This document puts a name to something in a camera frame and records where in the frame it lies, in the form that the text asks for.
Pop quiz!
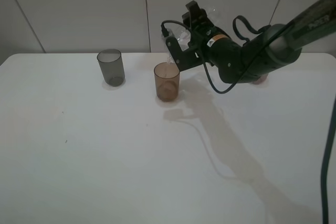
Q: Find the pink translucent cup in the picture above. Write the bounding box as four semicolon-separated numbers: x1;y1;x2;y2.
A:
252;74;268;85

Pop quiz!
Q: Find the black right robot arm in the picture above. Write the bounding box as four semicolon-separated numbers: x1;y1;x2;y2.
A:
178;0;335;84

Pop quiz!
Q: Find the clear plastic water bottle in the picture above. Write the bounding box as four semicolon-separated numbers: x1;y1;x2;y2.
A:
165;5;224;65

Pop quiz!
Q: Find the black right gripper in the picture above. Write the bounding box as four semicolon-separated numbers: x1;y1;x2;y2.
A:
182;1;236;67

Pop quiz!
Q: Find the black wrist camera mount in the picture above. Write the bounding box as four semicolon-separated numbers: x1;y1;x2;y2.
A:
165;36;207;72

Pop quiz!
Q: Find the grey translucent cup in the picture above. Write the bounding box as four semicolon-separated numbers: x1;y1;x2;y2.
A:
97;49;125;87

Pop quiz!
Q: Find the orange translucent cup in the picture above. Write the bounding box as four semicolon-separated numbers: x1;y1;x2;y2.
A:
154;62;180;102

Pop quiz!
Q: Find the black camera cable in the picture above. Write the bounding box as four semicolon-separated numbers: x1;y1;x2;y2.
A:
160;15;295;94

